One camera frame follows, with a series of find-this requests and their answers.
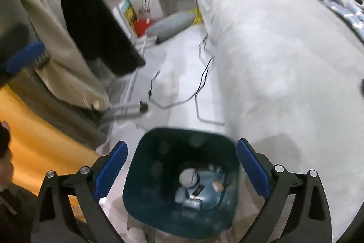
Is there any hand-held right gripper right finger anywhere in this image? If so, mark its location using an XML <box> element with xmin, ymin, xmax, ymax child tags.
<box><xmin>237</xmin><ymin>138</ymin><xmax>333</xmax><ymax>243</ymax></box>

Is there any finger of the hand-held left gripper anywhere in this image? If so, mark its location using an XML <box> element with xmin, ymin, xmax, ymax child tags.
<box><xmin>0</xmin><ymin>41</ymin><xmax>46</xmax><ymax>78</ymax></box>

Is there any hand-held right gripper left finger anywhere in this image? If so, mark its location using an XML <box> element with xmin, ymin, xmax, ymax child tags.
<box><xmin>38</xmin><ymin>141</ymin><xmax>128</xmax><ymax>243</ymax></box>

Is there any teal plastic bin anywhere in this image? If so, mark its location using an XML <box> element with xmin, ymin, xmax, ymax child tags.
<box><xmin>122</xmin><ymin>128</ymin><xmax>240</xmax><ymax>240</ymax></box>

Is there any black snack packet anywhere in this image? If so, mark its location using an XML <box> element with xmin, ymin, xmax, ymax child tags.
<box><xmin>188</xmin><ymin>185</ymin><xmax>206</xmax><ymax>196</ymax></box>

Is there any white tissue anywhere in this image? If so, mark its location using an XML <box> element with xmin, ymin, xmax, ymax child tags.
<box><xmin>179</xmin><ymin>168</ymin><xmax>198</xmax><ymax>187</ymax></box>

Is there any clear plastic bag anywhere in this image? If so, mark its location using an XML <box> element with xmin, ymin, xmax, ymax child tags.
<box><xmin>175</xmin><ymin>193</ymin><xmax>202</xmax><ymax>208</ymax></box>

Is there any beige hanging garment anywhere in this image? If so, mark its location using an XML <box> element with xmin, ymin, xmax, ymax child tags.
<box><xmin>14</xmin><ymin>0</ymin><xmax>111</xmax><ymax>110</ymax></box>

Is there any metal clothes rack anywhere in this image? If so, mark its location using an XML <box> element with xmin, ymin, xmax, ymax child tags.
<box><xmin>97</xmin><ymin>35</ymin><xmax>150</xmax><ymax>124</ymax></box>

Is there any black hanging garment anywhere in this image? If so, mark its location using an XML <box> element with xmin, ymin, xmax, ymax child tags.
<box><xmin>58</xmin><ymin>0</ymin><xmax>146</xmax><ymax>77</ymax></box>

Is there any yellow board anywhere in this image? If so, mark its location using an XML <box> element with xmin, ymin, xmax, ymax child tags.
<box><xmin>0</xmin><ymin>86</ymin><xmax>107</xmax><ymax>221</ymax></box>

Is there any person's dark jacket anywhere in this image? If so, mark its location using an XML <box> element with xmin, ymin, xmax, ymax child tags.
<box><xmin>0</xmin><ymin>120</ymin><xmax>40</xmax><ymax>243</ymax></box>

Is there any teal and yellow box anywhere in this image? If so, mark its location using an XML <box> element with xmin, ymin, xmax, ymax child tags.
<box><xmin>118</xmin><ymin>0</ymin><xmax>135</xmax><ymax>26</ymax></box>

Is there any grey upholstered bed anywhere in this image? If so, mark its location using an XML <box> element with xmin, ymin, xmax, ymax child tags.
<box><xmin>196</xmin><ymin>0</ymin><xmax>364</xmax><ymax>243</ymax></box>

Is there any red container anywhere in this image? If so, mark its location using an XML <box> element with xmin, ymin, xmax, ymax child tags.
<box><xmin>134</xmin><ymin>19</ymin><xmax>155</xmax><ymax>38</ymax></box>

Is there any grey floor cushion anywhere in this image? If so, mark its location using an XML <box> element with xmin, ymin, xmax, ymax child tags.
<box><xmin>146</xmin><ymin>11</ymin><xmax>197</xmax><ymax>38</ymax></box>

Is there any yellow plastic bag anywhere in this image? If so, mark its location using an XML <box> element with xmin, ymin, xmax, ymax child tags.
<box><xmin>192</xmin><ymin>5</ymin><xmax>204</xmax><ymax>25</ymax></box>

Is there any black cable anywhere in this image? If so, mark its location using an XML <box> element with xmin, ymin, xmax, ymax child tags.
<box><xmin>148</xmin><ymin>56</ymin><xmax>215</xmax><ymax>102</ymax></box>

